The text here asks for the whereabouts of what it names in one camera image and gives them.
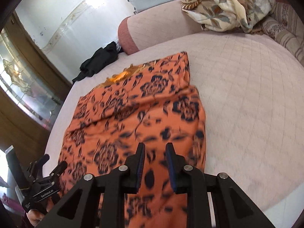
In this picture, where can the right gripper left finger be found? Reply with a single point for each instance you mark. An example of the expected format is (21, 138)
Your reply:
(99, 201)

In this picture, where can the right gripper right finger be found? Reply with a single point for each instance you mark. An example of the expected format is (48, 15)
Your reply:
(232, 207)

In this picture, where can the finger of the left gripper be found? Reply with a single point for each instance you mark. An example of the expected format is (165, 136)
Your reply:
(35, 168)
(55, 174)

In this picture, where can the orange black floral shirt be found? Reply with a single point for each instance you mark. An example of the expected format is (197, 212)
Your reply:
(154, 105)

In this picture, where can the person left hand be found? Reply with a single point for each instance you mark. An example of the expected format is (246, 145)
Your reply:
(34, 216)

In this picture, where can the stained glass wooden door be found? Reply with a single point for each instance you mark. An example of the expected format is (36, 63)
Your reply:
(32, 93)

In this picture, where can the pink quilted bed mattress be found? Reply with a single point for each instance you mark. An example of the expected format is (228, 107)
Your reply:
(251, 88)

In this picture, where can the black crumpled garment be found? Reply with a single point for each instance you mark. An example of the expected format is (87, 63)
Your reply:
(100, 59)

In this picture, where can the pink bolster cushion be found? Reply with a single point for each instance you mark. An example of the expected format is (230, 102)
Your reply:
(155, 25)

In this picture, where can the striped beige cushion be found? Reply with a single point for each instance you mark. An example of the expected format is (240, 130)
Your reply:
(285, 27)

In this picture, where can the cream floral blanket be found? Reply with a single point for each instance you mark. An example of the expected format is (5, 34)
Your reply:
(227, 15)

